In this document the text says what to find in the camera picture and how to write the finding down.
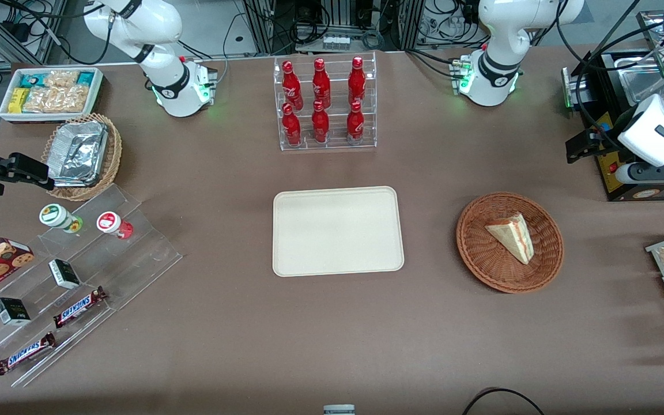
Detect green lid yogurt cup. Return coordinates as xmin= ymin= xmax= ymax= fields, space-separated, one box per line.
xmin=39 ymin=203 xmax=84 ymax=234

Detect clear acrylic stepped display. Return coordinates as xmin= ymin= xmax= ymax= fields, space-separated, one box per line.
xmin=0 ymin=183 xmax=183 ymax=388

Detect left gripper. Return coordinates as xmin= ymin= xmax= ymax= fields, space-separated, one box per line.
xmin=565 ymin=129 xmax=664 ymax=185

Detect triangle sandwich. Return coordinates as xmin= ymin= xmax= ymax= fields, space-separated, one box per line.
xmin=485 ymin=212 xmax=535 ymax=266

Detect small black carton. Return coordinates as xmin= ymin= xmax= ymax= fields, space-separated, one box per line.
xmin=0 ymin=297 xmax=32 ymax=326
xmin=48 ymin=259 xmax=81 ymax=290

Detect clear cracker bag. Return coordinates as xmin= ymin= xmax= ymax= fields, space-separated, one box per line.
xmin=22 ymin=86 xmax=59 ymax=114
xmin=44 ymin=70 xmax=81 ymax=90
xmin=55 ymin=85 xmax=90 ymax=114

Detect light tan wicker basket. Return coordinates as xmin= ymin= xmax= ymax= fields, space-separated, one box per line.
xmin=41 ymin=113 xmax=123 ymax=202

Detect black looped cable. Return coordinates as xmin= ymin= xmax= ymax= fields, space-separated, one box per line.
xmin=462 ymin=387 xmax=546 ymax=415

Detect red lid yogurt cup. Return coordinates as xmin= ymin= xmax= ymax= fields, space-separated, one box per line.
xmin=96 ymin=212 xmax=134 ymax=240

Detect clear acrylic bottle rack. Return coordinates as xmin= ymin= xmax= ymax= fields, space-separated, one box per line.
xmin=273 ymin=51 xmax=378 ymax=152

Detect stacked silver foil trays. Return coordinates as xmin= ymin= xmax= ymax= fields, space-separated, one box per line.
xmin=47 ymin=121 xmax=109 ymax=188

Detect cream plastic tray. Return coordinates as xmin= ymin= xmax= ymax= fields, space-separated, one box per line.
xmin=273 ymin=186 xmax=405 ymax=278

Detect yellow snack pack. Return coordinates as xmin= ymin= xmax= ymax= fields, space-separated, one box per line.
xmin=8 ymin=88 xmax=30 ymax=114

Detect aluminium profile frame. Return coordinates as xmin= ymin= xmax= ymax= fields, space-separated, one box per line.
xmin=243 ymin=0 xmax=425 ymax=55

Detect red cola bottle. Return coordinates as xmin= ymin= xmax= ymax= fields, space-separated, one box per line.
xmin=282 ymin=61 xmax=304 ymax=111
xmin=348 ymin=56 xmax=367 ymax=106
xmin=311 ymin=100 xmax=330 ymax=144
xmin=312 ymin=58 xmax=331 ymax=109
xmin=282 ymin=103 xmax=302 ymax=146
xmin=346 ymin=101 xmax=365 ymax=145

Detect brown round wicker basket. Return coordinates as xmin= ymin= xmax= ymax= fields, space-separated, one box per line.
xmin=456 ymin=191 xmax=565 ymax=295

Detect white rectangular snack bin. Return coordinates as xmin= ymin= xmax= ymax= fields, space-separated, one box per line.
xmin=0 ymin=67 xmax=104 ymax=125

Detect Snickers chocolate bar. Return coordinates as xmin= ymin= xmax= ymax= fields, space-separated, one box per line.
xmin=53 ymin=286 xmax=108 ymax=329
xmin=0 ymin=331 xmax=57 ymax=376

